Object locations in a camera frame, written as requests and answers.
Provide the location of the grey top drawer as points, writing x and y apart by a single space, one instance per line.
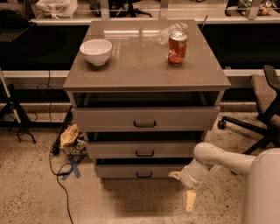
145 119

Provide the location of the grey drawer cabinet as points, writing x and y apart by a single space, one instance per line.
138 75

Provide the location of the black office chair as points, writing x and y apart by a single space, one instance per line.
267 97

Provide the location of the clear plastic bottle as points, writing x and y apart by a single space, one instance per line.
162 36

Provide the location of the blue tape cross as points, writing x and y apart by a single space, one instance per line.
74 161

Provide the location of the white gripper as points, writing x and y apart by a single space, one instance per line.
185 178

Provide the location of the grey middle drawer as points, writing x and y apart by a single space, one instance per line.
141 149

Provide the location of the white plastic bag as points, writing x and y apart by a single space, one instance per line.
57 8

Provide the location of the yellow snack bag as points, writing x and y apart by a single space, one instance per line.
69 136

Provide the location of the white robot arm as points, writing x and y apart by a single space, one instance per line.
261 203

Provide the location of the grey bottom drawer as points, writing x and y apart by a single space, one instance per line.
136 171

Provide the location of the grey drawer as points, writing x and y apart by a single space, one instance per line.
145 119
136 171
141 149

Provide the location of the red soda can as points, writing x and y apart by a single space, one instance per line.
177 48

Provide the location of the white bowl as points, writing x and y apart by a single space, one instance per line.
96 51

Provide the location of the black tripod stand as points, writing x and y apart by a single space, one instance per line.
21 118

